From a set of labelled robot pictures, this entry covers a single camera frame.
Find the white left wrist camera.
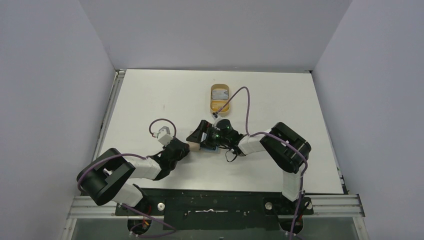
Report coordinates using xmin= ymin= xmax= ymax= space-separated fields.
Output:
xmin=157 ymin=126 xmax=174 ymax=146

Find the yellow card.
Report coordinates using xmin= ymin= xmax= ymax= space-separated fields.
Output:
xmin=210 ymin=99 xmax=230 ymax=113

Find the beige card holder wallet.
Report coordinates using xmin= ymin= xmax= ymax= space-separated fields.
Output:
xmin=186 ymin=131 xmax=221 ymax=154

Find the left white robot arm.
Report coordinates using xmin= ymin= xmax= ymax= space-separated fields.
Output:
xmin=76 ymin=138 xmax=190 ymax=215

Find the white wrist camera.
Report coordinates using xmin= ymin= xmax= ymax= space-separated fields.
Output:
xmin=212 ymin=112 xmax=224 ymax=129
xmin=157 ymin=126 xmax=174 ymax=146

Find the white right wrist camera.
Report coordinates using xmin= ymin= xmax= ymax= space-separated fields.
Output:
xmin=212 ymin=112 xmax=224 ymax=129

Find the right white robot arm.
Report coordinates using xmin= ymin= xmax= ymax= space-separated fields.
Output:
xmin=186 ymin=118 xmax=312 ymax=214

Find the beige oval tray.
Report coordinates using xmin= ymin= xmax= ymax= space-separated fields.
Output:
xmin=209 ymin=83 xmax=231 ymax=114

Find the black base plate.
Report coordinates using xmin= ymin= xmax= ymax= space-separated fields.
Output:
xmin=135 ymin=188 xmax=314 ymax=233

